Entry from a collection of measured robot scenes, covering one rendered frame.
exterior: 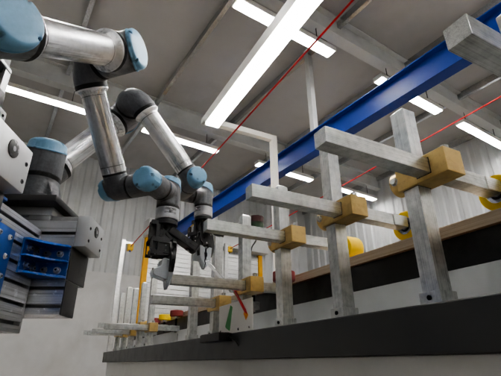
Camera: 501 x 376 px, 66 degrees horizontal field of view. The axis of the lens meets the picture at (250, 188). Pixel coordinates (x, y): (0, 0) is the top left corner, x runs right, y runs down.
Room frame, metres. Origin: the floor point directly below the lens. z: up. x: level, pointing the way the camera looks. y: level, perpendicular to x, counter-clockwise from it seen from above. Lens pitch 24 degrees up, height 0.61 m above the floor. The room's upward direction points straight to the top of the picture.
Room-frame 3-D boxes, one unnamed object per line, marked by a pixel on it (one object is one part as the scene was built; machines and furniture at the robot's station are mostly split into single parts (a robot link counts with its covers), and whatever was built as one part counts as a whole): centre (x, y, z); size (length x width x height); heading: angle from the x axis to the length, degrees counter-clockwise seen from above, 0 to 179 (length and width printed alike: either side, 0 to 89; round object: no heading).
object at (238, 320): (1.38, 0.06, 0.75); 0.26 x 0.01 x 0.10; 28
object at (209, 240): (1.51, 0.20, 1.09); 0.09 x 0.08 x 0.12; 48
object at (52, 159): (1.10, 0.66, 1.21); 0.13 x 0.12 x 0.14; 30
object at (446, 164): (0.69, -0.34, 0.95); 0.14 x 0.06 x 0.05; 28
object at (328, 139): (0.66, -0.33, 0.95); 0.50 x 0.04 x 0.04; 118
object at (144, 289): (2.69, 0.73, 0.88); 0.04 x 0.04 x 0.48; 28
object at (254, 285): (1.35, 0.01, 0.85); 0.14 x 0.06 x 0.05; 28
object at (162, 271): (1.18, 0.27, 0.86); 0.06 x 0.03 x 0.09; 118
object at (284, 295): (1.15, -0.10, 0.89); 0.04 x 0.04 x 0.48; 28
